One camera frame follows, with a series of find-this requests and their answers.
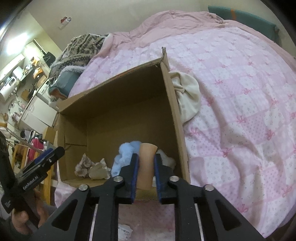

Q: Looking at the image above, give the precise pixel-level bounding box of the clear plastic packet with label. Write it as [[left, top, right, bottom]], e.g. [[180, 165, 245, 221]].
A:
[[118, 224, 133, 241]]

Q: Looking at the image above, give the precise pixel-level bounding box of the red bag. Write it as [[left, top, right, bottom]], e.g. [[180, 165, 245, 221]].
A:
[[28, 137, 44, 162]]

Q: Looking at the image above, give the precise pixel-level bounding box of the white washing machine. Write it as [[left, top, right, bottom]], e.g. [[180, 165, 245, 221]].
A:
[[37, 80, 50, 104]]

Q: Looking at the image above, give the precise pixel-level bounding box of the beige lace scrunchie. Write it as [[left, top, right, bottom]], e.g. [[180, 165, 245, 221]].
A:
[[74, 154, 95, 178]]

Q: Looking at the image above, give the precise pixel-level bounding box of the patterned knit blanket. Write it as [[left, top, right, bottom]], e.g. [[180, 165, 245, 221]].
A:
[[49, 34, 108, 79]]

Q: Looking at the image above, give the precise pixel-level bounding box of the light blue plush toy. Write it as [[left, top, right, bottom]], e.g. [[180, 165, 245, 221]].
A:
[[111, 141, 141, 177]]

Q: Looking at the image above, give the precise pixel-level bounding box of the person's left hand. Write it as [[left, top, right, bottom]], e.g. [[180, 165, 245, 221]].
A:
[[11, 189, 49, 235]]

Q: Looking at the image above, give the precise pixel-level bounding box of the cream cloth bundle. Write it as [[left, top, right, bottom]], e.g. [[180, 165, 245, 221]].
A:
[[169, 71, 201, 124]]

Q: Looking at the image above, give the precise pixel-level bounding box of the white kitchen cabinet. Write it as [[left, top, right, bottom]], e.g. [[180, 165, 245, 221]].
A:
[[18, 96, 57, 133]]

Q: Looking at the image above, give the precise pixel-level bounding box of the brown cardboard box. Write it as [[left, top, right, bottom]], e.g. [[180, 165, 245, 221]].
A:
[[57, 52, 190, 187]]

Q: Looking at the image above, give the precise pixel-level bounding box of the wooden chair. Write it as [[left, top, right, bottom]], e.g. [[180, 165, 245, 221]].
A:
[[11, 144, 54, 205]]

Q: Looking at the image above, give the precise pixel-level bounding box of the teal cushion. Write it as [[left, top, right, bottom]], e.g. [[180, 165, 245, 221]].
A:
[[208, 6, 280, 44]]

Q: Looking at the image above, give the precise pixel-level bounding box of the white fluffy soft item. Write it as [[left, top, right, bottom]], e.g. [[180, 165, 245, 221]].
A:
[[152, 149, 176, 187]]

